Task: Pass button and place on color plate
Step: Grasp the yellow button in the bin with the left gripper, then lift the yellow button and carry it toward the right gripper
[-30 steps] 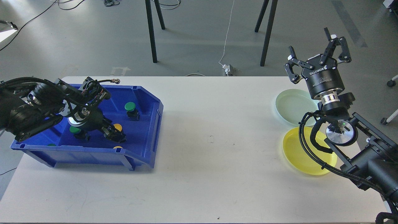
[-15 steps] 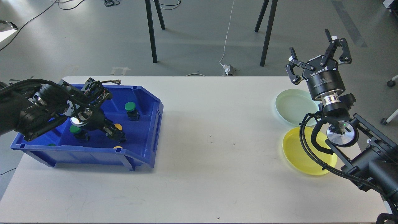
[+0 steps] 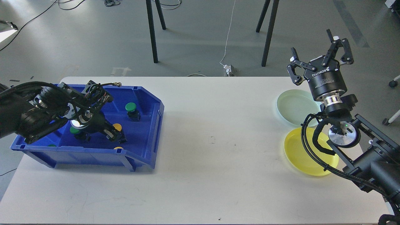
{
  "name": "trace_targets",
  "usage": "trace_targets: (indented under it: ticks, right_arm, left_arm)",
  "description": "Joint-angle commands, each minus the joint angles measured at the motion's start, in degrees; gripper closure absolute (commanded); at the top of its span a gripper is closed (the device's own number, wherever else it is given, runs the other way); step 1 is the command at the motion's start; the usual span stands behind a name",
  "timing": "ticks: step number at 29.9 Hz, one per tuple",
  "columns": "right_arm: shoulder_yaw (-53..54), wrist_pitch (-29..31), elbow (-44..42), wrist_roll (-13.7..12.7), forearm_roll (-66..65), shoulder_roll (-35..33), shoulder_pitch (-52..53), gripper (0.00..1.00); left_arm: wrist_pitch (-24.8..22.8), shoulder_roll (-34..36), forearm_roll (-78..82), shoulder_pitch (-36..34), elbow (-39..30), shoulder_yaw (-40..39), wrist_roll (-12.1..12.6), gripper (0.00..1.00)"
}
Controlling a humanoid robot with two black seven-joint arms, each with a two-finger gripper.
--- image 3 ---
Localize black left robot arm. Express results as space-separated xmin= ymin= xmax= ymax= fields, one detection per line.
xmin=0 ymin=81 xmax=126 ymax=144

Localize yellow push button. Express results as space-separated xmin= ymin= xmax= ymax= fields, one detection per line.
xmin=113 ymin=123 xmax=127 ymax=143

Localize black stand legs left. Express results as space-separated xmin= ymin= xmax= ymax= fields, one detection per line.
xmin=145 ymin=0 xmax=167 ymax=64

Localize white cable on floor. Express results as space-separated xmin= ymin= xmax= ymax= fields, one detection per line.
xmin=186 ymin=0 xmax=237 ymax=77

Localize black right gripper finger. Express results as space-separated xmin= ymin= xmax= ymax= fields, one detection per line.
xmin=286 ymin=47 xmax=316 ymax=86
xmin=322 ymin=29 xmax=354 ymax=67

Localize yellow plate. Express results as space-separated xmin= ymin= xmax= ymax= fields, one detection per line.
xmin=284 ymin=127 xmax=339 ymax=176

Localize chair caster wheel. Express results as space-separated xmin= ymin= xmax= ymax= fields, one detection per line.
xmin=388 ymin=75 xmax=400 ymax=88

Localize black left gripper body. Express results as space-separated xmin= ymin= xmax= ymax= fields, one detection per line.
xmin=70 ymin=112 xmax=106 ymax=134

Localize blue plastic bin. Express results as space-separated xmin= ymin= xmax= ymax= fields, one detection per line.
xmin=10 ymin=86 xmax=164 ymax=172

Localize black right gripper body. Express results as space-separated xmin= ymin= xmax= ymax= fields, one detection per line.
xmin=304 ymin=56 xmax=347 ymax=102

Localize black cable on floor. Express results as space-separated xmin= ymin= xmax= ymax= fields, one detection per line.
xmin=0 ymin=0 xmax=87 ymax=52

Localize white power adapter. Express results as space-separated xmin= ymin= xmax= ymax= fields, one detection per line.
xmin=223 ymin=64 xmax=238 ymax=77

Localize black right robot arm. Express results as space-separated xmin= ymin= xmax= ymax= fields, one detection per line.
xmin=286 ymin=29 xmax=400 ymax=225

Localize green push button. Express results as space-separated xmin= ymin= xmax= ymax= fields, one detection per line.
xmin=125 ymin=102 xmax=141 ymax=122
xmin=69 ymin=126 xmax=91 ymax=143

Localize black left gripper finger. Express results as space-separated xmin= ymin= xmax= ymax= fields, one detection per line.
xmin=106 ymin=121 xmax=127 ymax=143
xmin=102 ymin=125 xmax=116 ymax=141

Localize black stand legs right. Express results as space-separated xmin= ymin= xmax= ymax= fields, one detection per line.
xmin=256 ymin=0 xmax=280 ymax=67

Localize pale green plate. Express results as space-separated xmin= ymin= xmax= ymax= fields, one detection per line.
xmin=276 ymin=89 xmax=320 ymax=127

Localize black stand legs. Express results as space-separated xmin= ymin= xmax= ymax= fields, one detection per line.
xmin=256 ymin=0 xmax=280 ymax=67
xmin=145 ymin=0 xmax=167 ymax=64

